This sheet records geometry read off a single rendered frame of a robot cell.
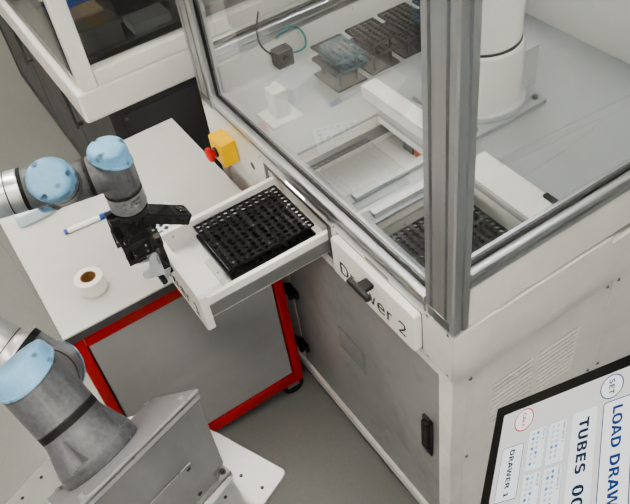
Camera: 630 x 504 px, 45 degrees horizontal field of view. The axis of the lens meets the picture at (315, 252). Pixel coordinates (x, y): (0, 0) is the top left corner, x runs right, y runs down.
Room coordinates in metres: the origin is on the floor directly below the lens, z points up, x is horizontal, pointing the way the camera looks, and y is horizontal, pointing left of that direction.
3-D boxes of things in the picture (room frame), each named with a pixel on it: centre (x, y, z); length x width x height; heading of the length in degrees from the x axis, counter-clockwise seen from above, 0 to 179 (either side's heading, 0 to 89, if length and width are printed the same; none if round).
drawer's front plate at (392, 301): (1.05, -0.11, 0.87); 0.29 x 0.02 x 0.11; 27
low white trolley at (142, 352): (1.56, 0.48, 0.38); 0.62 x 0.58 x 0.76; 27
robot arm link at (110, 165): (1.17, 0.35, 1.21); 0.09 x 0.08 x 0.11; 105
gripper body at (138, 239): (1.17, 0.35, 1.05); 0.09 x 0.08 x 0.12; 117
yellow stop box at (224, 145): (1.62, 0.19, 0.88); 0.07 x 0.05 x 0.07; 27
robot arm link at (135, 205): (1.17, 0.35, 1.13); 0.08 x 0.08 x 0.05
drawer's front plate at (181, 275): (1.19, 0.31, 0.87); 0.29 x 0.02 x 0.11; 27
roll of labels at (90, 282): (1.30, 0.55, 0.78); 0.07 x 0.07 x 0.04
